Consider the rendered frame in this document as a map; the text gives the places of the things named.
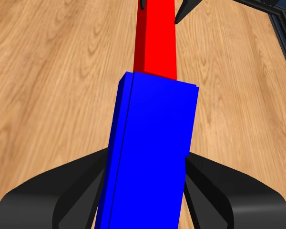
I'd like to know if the thin red peg bar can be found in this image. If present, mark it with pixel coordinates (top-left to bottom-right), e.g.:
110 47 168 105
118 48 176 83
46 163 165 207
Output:
133 0 177 81

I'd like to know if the blue hollow socket block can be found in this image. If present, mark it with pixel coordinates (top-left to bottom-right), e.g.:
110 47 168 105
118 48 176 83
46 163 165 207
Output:
94 71 200 229

